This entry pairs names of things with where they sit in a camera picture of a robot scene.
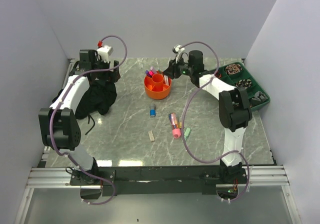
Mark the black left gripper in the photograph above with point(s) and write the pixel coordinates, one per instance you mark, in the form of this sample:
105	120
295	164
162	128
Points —
111	76

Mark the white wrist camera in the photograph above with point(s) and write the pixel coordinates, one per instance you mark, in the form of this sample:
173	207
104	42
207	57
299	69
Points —
104	51
178	50

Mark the orange round desk organizer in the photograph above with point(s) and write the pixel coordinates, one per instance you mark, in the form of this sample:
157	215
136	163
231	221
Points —
155	88

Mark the aluminium rail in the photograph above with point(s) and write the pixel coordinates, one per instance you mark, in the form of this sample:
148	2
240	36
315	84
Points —
57	178

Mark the green compartment tray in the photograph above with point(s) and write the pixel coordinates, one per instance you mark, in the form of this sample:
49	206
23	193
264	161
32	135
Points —
250	89

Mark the pink black rolled ribbon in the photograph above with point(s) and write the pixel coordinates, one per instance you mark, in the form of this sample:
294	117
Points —
233	69

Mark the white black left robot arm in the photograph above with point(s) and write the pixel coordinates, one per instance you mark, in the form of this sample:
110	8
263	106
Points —
58	125

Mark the orange black rolled ribbon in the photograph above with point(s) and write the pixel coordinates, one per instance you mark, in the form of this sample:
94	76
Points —
218	75

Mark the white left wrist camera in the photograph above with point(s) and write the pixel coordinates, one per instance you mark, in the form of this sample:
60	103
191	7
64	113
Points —
104	51

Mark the pink black highlighter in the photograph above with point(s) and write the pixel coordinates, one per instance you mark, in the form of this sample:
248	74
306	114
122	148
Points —
150	73

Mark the beige eraser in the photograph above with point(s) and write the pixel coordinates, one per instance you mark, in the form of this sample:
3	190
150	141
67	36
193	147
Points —
151	136

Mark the black cloth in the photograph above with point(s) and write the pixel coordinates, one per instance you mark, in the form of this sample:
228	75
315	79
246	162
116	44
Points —
100	96

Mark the grey black clips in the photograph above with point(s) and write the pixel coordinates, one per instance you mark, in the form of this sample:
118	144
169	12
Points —
258	98

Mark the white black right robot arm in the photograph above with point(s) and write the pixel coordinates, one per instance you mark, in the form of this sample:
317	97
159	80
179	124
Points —
233	106

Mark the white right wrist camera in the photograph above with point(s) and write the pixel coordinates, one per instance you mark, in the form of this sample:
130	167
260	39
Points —
178	50

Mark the black base bar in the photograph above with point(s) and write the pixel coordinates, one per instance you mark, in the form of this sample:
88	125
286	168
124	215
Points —
138	180

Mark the mint green highlighter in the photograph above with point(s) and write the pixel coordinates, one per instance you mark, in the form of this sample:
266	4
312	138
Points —
187	133

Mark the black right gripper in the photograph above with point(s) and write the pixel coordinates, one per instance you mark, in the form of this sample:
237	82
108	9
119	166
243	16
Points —
173	68

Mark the beige black rolled ribbon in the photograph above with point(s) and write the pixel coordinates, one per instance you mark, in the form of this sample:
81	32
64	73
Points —
244	83

